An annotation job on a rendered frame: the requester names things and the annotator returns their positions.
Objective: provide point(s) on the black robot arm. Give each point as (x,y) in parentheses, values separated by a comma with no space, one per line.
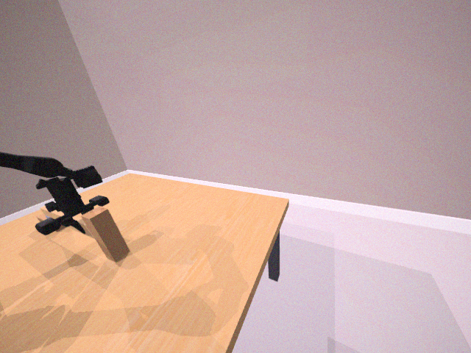
(49,167)

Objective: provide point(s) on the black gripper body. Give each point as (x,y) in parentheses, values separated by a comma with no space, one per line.
(71,206)

